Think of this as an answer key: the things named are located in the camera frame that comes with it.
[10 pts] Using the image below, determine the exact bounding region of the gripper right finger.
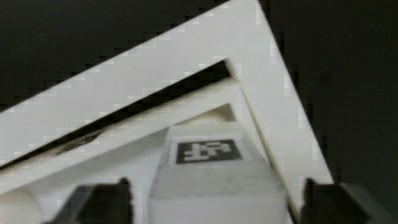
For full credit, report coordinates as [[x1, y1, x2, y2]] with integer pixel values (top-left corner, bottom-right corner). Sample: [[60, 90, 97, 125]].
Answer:
[[299, 179, 390, 224]]

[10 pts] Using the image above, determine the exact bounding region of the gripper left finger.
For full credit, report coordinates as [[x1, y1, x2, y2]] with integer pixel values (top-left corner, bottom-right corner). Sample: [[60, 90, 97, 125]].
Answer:
[[42, 178, 132, 224]]

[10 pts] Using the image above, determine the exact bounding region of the white table leg with tag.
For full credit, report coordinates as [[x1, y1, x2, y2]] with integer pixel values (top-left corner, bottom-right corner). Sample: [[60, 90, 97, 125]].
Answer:
[[147, 116, 291, 224]]

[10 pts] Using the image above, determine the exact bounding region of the white square table top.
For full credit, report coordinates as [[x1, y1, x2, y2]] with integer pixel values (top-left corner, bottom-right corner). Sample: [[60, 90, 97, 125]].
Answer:
[[0, 80, 267, 224]]

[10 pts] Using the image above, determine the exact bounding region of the white U-shaped fence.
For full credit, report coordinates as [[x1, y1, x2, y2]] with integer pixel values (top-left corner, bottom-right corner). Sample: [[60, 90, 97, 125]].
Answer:
[[0, 0, 331, 208]]

